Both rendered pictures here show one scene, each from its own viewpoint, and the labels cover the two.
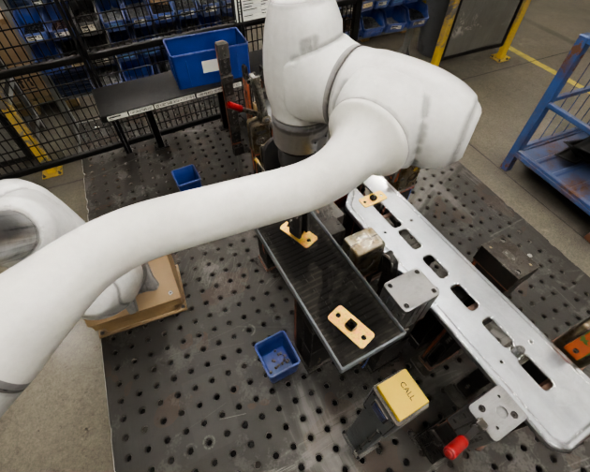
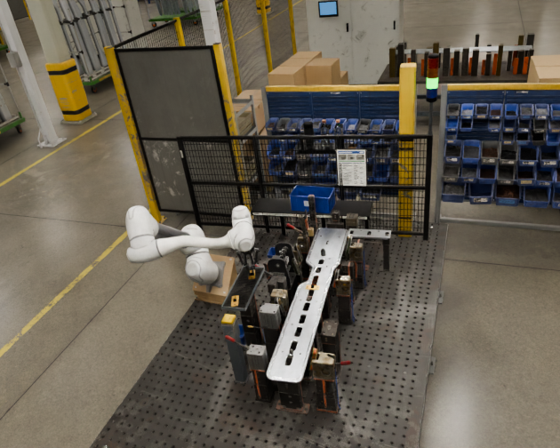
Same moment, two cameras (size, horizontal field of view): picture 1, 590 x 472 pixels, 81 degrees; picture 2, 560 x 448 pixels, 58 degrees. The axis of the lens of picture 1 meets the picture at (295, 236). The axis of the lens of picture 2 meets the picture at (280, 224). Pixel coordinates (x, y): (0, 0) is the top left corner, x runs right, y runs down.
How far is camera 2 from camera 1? 2.43 m
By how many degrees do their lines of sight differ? 40
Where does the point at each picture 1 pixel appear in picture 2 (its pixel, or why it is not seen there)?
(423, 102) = (236, 236)
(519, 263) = (328, 331)
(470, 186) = (421, 327)
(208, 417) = (204, 341)
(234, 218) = (199, 243)
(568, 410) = (284, 372)
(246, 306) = not seen: hidden behind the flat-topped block
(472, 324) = (288, 339)
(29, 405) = (162, 337)
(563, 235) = not seen: outside the picture
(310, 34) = (235, 216)
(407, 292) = (266, 308)
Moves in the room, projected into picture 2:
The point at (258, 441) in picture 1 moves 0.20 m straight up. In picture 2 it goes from (211, 356) to (204, 332)
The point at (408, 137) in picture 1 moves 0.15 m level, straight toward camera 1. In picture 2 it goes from (232, 241) to (204, 251)
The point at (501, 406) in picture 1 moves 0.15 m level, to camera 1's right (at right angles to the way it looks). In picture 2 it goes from (259, 349) to (280, 364)
